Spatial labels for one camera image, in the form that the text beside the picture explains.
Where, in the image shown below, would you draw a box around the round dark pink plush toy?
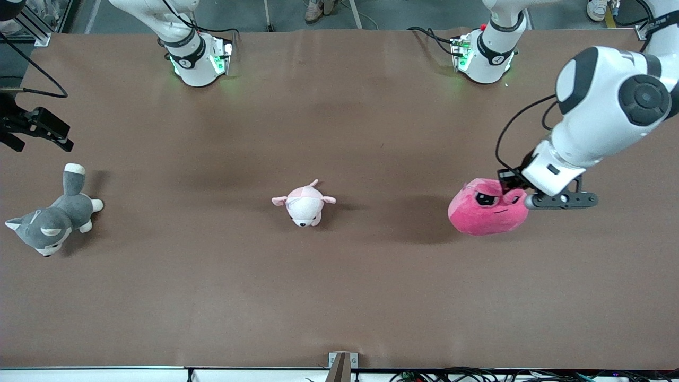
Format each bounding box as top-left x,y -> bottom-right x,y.
447,178 -> 530,237

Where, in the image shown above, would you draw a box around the black left base cable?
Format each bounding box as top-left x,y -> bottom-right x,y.
407,25 -> 459,56

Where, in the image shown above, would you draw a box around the light pink pig plush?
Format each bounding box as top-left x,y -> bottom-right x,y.
272,179 -> 337,228

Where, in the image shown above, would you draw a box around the black base cable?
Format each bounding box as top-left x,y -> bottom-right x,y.
159,0 -> 240,38
407,25 -> 459,56

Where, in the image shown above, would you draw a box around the grey white husky plush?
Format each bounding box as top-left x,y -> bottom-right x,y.
5,163 -> 105,258

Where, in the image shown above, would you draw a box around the metal table edge bracket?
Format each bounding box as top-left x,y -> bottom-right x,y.
328,352 -> 359,369

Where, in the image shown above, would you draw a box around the black right base cable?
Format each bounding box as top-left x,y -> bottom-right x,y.
159,0 -> 240,38

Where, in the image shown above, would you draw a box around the tangled black cables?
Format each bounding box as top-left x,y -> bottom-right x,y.
390,366 -> 679,382

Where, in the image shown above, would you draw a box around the white shoe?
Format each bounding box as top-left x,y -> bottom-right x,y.
586,0 -> 610,22

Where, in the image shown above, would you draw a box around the brown camera post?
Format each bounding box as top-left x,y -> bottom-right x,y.
325,354 -> 352,382

